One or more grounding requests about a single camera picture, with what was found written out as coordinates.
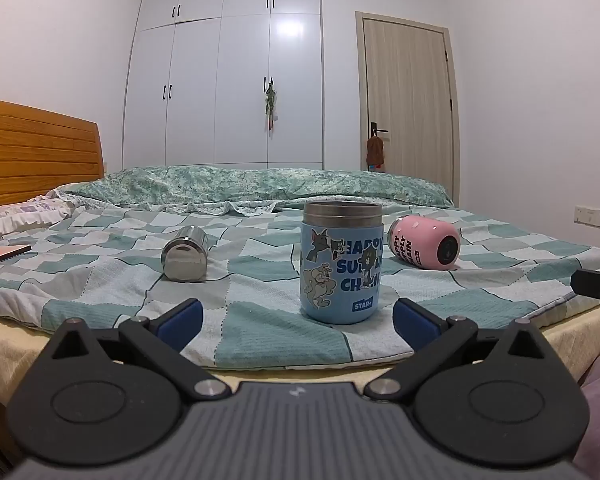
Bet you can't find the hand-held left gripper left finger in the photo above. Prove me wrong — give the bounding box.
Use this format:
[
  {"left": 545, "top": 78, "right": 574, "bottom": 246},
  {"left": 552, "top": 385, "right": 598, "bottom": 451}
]
[{"left": 45, "top": 298, "right": 232, "bottom": 404}]

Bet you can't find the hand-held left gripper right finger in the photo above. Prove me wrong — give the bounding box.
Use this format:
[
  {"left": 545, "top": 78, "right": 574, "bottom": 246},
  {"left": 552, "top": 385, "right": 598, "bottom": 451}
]
[{"left": 363, "top": 297, "right": 557, "bottom": 404}]

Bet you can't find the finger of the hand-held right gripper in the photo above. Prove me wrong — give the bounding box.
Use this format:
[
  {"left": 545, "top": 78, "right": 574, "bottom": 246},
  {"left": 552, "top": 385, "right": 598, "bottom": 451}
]
[{"left": 570, "top": 268, "right": 600, "bottom": 311}]

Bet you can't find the stainless steel cup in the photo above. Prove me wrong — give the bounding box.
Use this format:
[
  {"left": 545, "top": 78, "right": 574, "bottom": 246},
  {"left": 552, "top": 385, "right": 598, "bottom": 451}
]
[{"left": 160, "top": 225, "right": 209, "bottom": 282}]

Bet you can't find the pink cup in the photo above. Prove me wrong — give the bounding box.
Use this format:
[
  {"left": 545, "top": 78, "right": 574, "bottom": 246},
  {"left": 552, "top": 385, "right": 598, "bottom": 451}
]
[{"left": 387, "top": 214, "right": 461, "bottom": 271}]

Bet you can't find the blue cartoon print cup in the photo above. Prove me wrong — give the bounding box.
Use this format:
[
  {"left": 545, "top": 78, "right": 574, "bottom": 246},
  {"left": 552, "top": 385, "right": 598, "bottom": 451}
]
[{"left": 299, "top": 200, "right": 385, "bottom": 328}]

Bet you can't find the checkered teal white blanket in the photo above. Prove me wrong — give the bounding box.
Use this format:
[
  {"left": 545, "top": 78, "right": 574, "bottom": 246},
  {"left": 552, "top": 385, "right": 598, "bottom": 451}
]
[{"left": 0, "top": 204, "right": 600, "bottom": 369}]

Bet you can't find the green floral quilt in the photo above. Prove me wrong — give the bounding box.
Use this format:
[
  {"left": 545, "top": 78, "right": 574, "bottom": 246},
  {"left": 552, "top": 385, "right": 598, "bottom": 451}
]
[{"left": 54, "top": 164, "right": 455, "bottom": 217}]

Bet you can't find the bed with beige sheet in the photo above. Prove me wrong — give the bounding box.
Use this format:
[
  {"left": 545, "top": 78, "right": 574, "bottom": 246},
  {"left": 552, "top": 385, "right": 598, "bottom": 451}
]
[{"left": 0, "top": 287, "right": 600, "bottom": 411}]

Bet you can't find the brown hanging bag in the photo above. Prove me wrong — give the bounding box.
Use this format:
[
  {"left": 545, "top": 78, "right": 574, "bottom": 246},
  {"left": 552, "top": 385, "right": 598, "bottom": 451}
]
[{"left": 365, "top": 135, "right": 386, "bottom": 171}]

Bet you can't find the red flat book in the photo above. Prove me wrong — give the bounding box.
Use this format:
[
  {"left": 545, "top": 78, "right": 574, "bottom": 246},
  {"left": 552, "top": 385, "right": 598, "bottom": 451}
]
[{"left": 0, "top": 243, "right": 33, "bottom": 271}]

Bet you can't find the purple floral pillow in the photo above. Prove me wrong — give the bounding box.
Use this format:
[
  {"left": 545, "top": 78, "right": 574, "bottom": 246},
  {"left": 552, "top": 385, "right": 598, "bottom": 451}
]
[{"left": 0, "top": 197, "right": 77, "bottom": 249}]

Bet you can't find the light wooden door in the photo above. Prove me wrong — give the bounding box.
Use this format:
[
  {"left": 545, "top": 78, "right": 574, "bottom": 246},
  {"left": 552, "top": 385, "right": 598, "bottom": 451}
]
[{"left": 354, "top": 10, "right": 461, "bottom": 209}]

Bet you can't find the wooden headboard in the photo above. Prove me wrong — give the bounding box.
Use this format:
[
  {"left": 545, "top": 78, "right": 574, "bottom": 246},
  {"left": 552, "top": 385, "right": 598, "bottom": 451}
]
[{"left": 0, "top": 97, "right": 105, "bottom": 210}]

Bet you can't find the green hanging ornament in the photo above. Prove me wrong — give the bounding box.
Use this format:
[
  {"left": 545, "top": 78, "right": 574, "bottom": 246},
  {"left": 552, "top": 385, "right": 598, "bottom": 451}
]
[{"left": 263, "top": 75, "right": 280, "bottom": 134}]

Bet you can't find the white wardrobe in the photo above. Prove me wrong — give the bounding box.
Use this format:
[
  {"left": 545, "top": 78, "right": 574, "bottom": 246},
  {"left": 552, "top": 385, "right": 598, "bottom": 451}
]
[{"left": 122, "top": 0, "right": 326, "bottom": 171}]

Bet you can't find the white wall socket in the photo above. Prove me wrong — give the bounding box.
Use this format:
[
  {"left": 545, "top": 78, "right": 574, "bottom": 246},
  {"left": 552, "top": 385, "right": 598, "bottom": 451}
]
[{"left": 573, "top": 204, "right": 600, "bottom": 230}]

